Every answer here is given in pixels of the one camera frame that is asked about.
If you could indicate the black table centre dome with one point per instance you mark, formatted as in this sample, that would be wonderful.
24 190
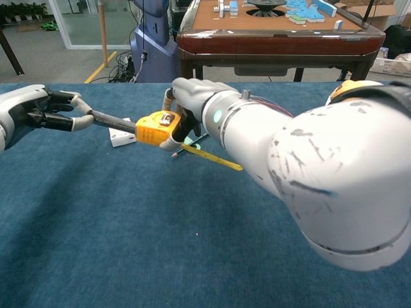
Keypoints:
266 8

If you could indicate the wooden pole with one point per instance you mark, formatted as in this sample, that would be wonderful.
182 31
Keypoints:
103 32

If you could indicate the white framed glass door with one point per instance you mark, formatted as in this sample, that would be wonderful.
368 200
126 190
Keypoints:
83 25

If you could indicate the green potted plants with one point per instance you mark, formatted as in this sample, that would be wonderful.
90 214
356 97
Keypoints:
22 11

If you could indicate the heap of blue mahjong tiles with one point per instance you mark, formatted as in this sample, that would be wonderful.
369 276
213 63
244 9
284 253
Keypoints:
303 14

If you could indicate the yellow tape measure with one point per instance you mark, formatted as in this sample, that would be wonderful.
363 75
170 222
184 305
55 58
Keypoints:
151 130

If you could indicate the row of blue mahjong tiles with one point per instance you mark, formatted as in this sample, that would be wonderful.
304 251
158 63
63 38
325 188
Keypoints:
327 8

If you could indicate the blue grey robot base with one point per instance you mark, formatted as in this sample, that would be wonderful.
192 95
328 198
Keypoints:
154 41

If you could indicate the blue white mahjong tile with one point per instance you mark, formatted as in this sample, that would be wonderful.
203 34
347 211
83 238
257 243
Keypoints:
338 24

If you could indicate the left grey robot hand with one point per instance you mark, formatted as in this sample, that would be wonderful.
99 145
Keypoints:
22 106

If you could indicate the blue felt table cover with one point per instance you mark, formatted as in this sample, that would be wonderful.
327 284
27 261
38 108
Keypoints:
128 224

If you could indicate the small white box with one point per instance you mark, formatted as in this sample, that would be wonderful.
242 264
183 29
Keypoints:
120 140

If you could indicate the dark table leg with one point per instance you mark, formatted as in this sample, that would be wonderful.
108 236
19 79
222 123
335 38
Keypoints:
11 54

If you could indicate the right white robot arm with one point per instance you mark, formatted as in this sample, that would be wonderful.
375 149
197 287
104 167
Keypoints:
321 160

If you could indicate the green pencil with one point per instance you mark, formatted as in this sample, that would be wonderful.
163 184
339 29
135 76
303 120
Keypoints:
180 153

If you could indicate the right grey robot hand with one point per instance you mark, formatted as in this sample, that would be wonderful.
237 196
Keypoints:
192 93

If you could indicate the white plastic basket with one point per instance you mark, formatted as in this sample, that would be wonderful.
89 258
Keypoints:
391 65

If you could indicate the brown mahjong table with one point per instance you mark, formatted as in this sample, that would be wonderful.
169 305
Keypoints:
273 45

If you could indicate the cluster of white mahjong tiles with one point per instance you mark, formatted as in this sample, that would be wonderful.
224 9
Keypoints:
229 8

